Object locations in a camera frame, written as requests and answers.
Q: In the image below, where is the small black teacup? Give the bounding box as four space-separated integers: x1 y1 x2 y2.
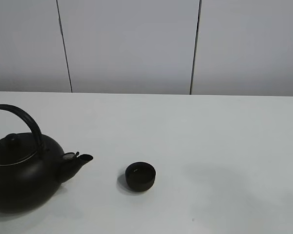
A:
125 162 156 193

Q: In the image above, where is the black round teapot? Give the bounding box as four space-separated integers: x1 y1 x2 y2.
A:
0 104 93 214

